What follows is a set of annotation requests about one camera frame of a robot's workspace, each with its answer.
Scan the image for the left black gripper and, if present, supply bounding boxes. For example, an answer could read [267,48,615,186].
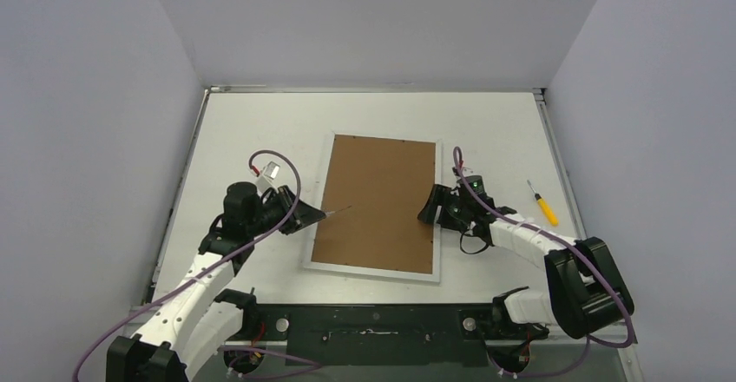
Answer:
[247,186,325,237]

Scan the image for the white picture frame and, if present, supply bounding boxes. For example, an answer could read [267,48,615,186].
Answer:
[301,133,443,284]

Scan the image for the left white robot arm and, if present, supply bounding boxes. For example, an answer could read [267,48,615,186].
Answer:
[105,181,327,381]

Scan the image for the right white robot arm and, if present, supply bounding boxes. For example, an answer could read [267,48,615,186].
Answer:
[417,175,634,339]

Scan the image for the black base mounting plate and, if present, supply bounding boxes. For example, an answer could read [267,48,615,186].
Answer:
[230,304,549,367]

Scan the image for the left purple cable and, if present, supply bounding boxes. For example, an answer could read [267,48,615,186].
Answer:
[72,150,304,382]

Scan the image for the purple cable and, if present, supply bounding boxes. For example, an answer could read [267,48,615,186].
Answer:
[452,147,636,350]
[72,150,304,382]

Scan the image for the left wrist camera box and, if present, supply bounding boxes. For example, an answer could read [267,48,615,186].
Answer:
[253,161,280,194]

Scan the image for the yellow handled screwdriver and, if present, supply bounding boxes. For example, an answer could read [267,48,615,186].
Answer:
[526,180,559,227]

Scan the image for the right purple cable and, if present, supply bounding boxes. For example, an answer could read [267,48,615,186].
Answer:
[452,147,636,350]

